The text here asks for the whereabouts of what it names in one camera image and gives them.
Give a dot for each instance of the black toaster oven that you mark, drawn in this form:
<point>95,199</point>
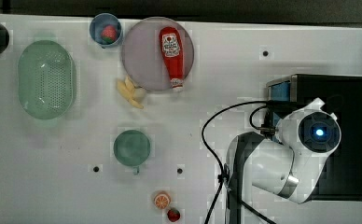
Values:
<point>341,178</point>

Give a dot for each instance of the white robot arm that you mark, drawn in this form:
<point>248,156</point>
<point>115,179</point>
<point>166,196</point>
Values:
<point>289,165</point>

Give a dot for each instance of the peeled banana toy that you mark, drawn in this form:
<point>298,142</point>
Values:
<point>132,94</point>

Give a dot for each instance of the green mug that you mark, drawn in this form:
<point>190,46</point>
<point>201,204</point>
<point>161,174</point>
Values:
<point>132,148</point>

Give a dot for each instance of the red ketchup bottle toy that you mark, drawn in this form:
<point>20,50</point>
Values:
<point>172,53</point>

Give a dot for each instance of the grey round plate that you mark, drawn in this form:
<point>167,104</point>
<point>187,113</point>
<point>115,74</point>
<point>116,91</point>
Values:
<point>141,55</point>

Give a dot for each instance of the orange slice toy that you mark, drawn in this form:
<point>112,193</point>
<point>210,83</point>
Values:
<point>162,200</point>

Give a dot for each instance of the strawberry toy on table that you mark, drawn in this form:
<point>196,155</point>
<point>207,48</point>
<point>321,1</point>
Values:
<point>173,215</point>

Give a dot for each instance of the strawberry toy in cup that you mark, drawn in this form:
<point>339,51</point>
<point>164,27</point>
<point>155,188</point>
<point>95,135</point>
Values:
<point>109,34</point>

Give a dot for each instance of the green perforated colander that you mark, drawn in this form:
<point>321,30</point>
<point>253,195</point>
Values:
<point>47,80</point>

